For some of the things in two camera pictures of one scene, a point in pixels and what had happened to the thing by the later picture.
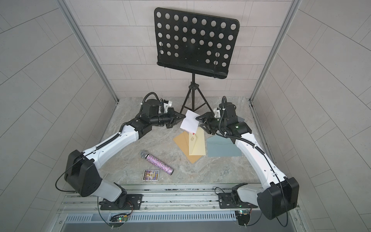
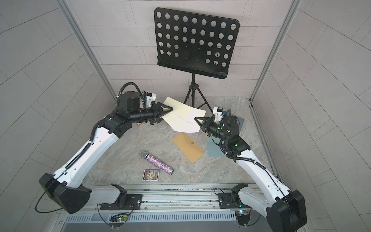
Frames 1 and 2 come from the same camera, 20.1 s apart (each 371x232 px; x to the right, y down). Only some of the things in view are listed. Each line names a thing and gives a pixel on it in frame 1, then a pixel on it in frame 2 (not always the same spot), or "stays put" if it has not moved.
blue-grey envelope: (221, 146) stays put
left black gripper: (172, 114) -> (157, 112)
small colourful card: (150, 175) stays put
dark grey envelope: (240, 119) stays put
